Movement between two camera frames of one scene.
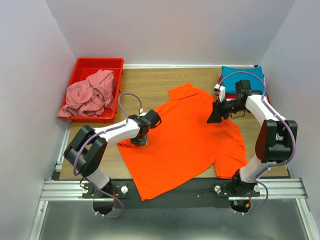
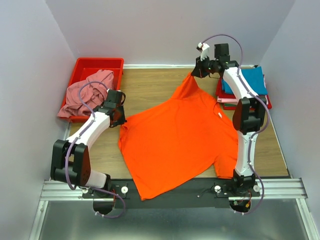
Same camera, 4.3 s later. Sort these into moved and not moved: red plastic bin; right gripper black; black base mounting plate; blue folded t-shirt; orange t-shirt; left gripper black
Moved: left gripper black; right gripper black
Not moved: blue folded t-shirt; orange t-shirt; black base mounting plate; red plastic bin
